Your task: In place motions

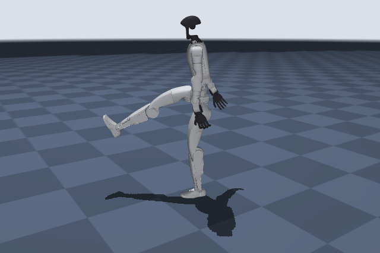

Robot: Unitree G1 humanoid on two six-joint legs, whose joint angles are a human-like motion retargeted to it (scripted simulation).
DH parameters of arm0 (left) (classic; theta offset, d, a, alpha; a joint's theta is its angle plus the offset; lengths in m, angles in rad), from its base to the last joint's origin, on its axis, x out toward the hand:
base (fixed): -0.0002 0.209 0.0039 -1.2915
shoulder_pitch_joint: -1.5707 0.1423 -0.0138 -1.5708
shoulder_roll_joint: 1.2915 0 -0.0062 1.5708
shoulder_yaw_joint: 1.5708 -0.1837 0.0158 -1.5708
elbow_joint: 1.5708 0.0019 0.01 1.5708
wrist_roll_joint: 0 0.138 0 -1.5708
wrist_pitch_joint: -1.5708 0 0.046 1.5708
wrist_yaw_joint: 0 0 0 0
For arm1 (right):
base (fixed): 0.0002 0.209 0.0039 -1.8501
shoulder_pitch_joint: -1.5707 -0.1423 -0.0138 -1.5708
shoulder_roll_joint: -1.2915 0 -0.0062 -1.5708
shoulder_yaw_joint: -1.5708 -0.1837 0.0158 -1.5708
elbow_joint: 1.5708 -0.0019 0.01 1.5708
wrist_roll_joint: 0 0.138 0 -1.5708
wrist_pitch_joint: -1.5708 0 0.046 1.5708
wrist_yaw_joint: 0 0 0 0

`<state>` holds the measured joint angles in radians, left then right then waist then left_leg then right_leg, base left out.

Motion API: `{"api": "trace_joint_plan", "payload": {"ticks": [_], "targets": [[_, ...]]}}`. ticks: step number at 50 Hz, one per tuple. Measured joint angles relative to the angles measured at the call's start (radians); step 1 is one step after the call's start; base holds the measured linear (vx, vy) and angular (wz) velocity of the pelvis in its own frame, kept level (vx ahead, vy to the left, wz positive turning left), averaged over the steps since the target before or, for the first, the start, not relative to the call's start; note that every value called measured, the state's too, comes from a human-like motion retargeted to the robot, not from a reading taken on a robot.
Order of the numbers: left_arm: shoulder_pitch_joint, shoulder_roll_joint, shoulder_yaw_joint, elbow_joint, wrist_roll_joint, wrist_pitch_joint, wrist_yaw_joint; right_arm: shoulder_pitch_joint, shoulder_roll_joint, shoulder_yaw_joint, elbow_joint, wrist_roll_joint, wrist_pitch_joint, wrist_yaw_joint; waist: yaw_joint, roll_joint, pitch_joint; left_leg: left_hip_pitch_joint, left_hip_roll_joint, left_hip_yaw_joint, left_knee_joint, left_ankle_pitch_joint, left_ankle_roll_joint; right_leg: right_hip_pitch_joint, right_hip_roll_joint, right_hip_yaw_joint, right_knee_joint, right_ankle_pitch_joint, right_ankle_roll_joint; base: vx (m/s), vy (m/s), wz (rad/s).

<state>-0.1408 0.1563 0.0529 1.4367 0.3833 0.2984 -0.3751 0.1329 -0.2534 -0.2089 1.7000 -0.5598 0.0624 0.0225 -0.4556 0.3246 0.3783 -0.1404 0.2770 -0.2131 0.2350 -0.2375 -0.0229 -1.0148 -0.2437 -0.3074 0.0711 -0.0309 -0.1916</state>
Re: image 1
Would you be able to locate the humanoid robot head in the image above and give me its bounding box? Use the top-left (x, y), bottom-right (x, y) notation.
top-left (180, 15), bottom-right (202, 44)

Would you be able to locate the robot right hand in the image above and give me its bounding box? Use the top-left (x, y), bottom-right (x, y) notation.
top-left (209, 90), bottom-right (228, 110)

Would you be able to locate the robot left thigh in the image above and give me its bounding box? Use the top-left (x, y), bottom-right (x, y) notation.
top-left (187, 102), bottom-right (211, 157)

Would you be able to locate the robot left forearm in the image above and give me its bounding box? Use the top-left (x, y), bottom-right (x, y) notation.
top-left (191, 76), bottom-right (202, 113)

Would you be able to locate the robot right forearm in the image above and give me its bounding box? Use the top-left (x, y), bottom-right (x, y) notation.
top-left (206, 79), bottom-right (217, 94)

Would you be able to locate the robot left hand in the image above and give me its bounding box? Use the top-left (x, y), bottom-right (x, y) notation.
top-left (192, 105), bottom-right (211, 129)

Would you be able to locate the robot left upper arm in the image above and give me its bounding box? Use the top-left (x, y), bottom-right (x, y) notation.
top-left (191, 46), bottom-right (203, 83)

